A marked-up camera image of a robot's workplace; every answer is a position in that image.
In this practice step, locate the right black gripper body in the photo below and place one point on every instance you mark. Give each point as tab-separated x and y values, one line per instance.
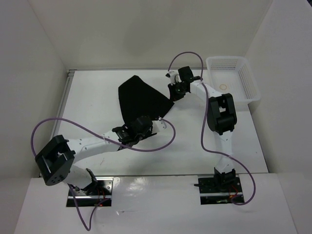
180	89

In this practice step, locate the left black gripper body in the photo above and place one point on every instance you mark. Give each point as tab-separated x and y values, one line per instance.
138	139

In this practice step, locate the black skirt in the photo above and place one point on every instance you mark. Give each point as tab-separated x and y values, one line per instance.
137	99

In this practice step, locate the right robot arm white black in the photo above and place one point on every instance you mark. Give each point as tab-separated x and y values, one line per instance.
220	116

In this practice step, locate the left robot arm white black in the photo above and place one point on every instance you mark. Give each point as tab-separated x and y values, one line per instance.
56	161

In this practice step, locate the white plastic perforated basket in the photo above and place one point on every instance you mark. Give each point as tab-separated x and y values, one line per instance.
233	74

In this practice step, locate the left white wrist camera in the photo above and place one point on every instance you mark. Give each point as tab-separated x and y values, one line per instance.
158	125

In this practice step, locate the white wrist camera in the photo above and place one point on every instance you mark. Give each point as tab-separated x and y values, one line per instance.
158	125
173	76

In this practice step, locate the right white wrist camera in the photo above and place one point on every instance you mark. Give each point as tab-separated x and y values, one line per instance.
173	76

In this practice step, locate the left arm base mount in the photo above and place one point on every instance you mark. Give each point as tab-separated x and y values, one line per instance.
103	193

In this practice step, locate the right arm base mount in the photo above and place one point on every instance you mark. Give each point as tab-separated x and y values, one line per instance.
212	190

